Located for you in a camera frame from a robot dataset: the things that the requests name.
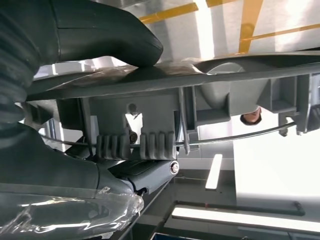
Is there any person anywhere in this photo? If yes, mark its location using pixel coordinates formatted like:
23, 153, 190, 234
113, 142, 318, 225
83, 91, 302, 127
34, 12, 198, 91
239, 106, 263, 127

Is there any large yellow tape rectangle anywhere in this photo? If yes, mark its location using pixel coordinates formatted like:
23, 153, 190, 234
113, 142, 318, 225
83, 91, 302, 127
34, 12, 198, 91
138, 0, 320, 55

